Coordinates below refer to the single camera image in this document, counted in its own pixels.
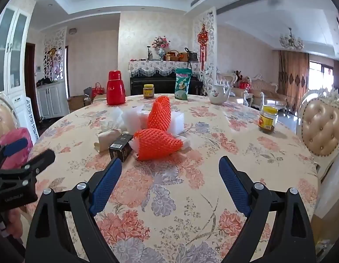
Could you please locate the large yellow-lid glass jar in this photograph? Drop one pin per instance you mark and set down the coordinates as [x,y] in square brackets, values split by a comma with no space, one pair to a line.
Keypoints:
[268,120]

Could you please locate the black handbag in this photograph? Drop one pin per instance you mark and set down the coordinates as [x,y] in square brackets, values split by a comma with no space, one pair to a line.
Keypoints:
[192,55]

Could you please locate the white floral teapot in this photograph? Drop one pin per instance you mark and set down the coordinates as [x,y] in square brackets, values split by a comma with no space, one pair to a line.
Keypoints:
[217,96]

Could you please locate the brown wicker basket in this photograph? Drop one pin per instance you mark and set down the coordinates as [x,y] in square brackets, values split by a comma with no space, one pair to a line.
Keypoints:
[172,56]

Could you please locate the chandelier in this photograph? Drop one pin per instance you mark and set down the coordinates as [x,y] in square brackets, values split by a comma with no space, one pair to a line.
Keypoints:
[291,41]

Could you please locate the round ceiling fixture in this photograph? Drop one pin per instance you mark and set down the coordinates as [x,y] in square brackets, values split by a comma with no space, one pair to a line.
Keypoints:
[73,31]

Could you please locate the dark metal ornament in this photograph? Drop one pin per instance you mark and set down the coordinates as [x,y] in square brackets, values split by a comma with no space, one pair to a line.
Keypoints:
[150,54]

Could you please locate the beige tufted carved chair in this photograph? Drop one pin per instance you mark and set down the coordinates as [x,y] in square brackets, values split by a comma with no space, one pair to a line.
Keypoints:
[320,126]
[1,120]

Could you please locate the bin with pink bag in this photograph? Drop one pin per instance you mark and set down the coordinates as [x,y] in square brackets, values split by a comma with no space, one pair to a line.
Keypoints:
[16,138]

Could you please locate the white foam block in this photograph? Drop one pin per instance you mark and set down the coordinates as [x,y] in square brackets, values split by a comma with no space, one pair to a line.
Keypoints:
[177,121]

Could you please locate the dark wooden door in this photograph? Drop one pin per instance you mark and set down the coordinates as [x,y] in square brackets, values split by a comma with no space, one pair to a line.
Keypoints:
[30,79]

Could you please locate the vase with pink flowers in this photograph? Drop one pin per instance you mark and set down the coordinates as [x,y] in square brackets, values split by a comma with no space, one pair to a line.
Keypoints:
[160,45]

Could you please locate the white foam strip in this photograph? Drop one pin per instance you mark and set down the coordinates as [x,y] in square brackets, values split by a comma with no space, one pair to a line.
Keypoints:
[135,146]

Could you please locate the brown patterned curtain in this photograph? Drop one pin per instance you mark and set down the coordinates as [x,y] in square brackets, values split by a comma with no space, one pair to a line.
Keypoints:
[292,79]

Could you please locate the window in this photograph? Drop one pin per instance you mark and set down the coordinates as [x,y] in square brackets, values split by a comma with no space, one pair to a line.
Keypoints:
[322,76]

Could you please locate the small yellow-lid glass jar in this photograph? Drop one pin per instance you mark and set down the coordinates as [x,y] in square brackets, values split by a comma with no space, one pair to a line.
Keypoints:
[148,91]

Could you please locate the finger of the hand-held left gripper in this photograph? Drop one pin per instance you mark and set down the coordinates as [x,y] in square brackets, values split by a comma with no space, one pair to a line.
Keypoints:
[16,145]
[40,160]

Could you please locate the white carved floor panel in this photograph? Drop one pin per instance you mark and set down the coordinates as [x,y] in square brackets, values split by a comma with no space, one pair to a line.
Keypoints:
[31,117]

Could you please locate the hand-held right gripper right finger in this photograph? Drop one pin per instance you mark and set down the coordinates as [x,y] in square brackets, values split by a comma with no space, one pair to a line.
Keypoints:
[235,189]

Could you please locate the orange wicker basket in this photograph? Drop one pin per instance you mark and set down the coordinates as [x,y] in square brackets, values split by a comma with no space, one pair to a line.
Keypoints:
[183,57]

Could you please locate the black piano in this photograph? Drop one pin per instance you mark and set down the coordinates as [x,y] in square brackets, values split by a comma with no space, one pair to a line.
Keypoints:
[161,85]

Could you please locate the white foam sheet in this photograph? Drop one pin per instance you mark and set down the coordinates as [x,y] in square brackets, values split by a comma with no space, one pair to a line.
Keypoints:
[132,119]

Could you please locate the white carved sofa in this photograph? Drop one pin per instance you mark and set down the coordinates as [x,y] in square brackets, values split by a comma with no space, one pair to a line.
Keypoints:
[268,90]

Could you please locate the person's left hand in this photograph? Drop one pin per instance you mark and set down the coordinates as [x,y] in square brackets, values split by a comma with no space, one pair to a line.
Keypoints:
[16,222]

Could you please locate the red knot ornament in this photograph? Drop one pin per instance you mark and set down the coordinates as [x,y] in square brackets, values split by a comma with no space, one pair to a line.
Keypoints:
[203,37]

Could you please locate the green snack bag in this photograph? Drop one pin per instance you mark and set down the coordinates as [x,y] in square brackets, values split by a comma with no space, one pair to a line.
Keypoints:
[182,85]

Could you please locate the dark bags on cabinet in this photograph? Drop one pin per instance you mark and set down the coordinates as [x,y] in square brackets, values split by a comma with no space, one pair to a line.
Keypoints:
[45,81]

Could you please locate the white lattice partition with mirror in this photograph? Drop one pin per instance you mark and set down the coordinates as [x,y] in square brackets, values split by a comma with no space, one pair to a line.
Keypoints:
[56,57]

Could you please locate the floral lace piano cover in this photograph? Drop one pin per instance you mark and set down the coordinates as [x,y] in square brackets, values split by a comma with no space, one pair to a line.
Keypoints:
[158,67]

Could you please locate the red thermos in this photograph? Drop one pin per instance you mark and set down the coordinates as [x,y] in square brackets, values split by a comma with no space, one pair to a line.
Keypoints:
[115,90]

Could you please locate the low white shoe cabinet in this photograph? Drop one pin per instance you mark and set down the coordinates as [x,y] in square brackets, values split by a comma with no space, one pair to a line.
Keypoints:
[53,98]

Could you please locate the red gift box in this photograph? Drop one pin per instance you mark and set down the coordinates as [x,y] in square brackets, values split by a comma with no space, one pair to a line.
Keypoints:
[244,85]

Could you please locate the cardboard box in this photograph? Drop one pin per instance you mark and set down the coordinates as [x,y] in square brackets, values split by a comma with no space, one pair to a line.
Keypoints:
[76,103]

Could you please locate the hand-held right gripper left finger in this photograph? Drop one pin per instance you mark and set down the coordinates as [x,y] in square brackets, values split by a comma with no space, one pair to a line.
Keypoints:
[105,189]

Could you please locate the orange foam fruit net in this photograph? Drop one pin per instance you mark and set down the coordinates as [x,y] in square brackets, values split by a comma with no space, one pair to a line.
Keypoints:
[155,145]
[158,115]

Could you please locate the tall white glass-door cabinet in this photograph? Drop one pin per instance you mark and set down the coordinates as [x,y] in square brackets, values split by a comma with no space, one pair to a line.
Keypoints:
[16,46]

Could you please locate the small black box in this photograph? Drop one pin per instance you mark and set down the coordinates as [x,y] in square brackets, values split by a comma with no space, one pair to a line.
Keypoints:
[120,148]

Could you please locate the red handbag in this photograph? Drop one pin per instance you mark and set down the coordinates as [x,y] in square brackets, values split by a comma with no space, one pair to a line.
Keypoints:
[98,89]

